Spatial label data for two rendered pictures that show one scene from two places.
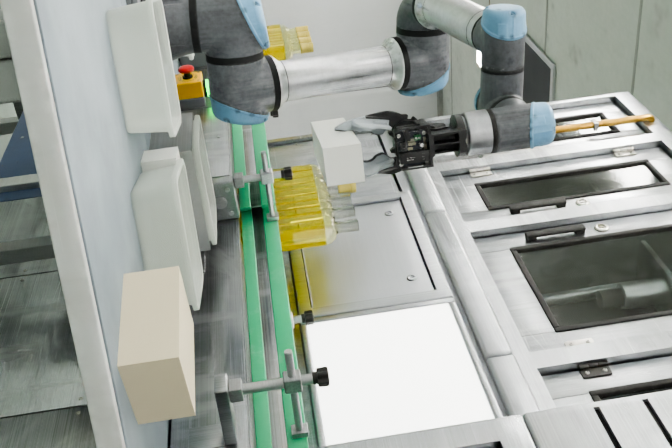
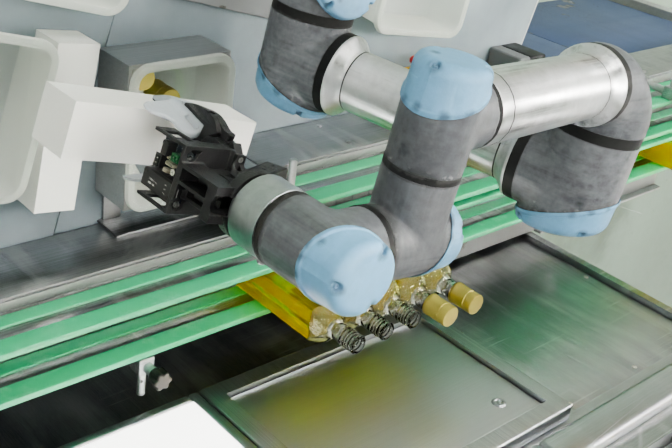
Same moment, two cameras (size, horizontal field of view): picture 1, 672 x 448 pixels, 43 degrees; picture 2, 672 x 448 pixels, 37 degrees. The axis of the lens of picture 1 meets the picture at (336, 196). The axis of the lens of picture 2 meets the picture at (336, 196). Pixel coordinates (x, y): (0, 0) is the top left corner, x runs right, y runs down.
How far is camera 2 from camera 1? 1.21 m
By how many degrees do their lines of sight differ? 43
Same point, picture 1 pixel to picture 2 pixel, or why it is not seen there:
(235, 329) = (13, 290)
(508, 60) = (400, 146)
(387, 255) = (399, 432)
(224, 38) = not seen: outside the picture
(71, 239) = not seen: outside the picture
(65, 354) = not seen: hidden behind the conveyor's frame
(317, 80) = (381, 100)
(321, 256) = (346, 370)
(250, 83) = (289, 48)
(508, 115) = (296, 214)
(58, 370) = not seen: hidden behind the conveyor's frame
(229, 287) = (97, 262)
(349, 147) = (65, 98)
